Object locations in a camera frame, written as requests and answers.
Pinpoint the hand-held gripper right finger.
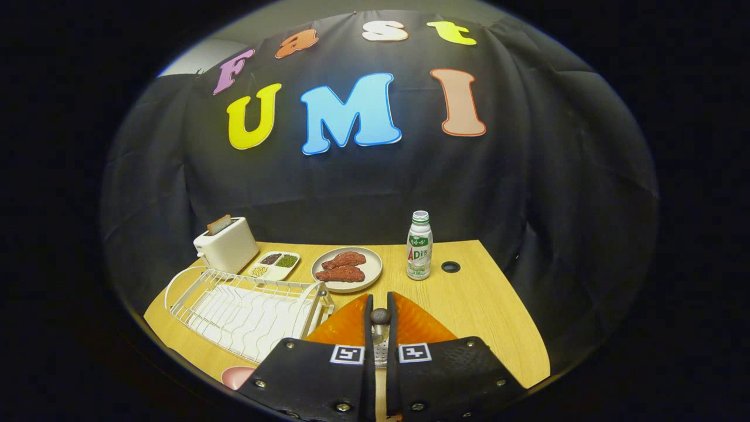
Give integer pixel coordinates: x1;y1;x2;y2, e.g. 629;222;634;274
386;291;526;420

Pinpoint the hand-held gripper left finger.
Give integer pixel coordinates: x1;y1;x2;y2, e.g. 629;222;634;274
237;294;376;420

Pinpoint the pink plate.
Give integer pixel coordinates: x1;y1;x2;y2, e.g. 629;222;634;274
221;366;257;391

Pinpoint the beige round plate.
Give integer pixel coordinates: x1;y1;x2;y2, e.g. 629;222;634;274
311;247;383;294

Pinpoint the white drip tray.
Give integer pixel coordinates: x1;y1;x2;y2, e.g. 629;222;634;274
193;284;321;362

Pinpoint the cream divided tray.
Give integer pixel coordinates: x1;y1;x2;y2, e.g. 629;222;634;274
246;251;301;281

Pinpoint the red meat piece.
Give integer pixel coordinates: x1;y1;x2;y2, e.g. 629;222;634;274
315;266;366;283
321;251;367;270

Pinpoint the white drink bottle green label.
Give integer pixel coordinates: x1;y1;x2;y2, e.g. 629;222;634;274
406;210;434;281

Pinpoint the white toaster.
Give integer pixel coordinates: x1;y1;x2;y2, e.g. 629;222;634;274
193;217;260;274

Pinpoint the black backdrop cloth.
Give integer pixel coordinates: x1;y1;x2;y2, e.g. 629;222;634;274
100;9;660;376

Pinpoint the white wire dish rack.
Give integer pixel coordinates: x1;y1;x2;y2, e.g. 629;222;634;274
165;267;336;364

